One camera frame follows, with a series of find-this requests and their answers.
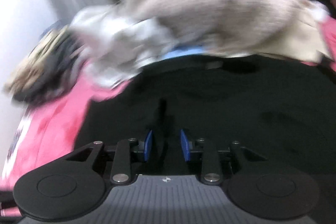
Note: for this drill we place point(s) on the black t-shirt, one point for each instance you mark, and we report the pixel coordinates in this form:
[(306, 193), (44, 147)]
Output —
[(223, 98)]

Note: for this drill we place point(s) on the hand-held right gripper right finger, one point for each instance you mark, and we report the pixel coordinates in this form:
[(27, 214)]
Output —
[(185, 146)]

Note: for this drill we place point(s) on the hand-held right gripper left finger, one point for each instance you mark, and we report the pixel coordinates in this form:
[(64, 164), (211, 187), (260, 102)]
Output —
[(149, 145)]

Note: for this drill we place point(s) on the beige knitted sweater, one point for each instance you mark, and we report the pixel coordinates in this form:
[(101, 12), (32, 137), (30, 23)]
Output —
[(215, 8)]

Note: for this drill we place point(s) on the light blue cloth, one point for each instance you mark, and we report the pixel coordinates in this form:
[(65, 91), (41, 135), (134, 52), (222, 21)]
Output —
[(183, 52)]

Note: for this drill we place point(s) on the dark grey folded garment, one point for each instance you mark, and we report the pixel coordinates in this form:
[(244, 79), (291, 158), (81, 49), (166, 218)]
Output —
[(61, 66)]

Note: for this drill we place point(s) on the white crumpled shirt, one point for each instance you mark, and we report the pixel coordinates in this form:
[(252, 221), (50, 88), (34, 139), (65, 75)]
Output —
[(115, 37)]

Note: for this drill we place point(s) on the pink floral blanket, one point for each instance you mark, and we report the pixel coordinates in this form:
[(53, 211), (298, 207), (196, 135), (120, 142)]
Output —
[(52, 129)]

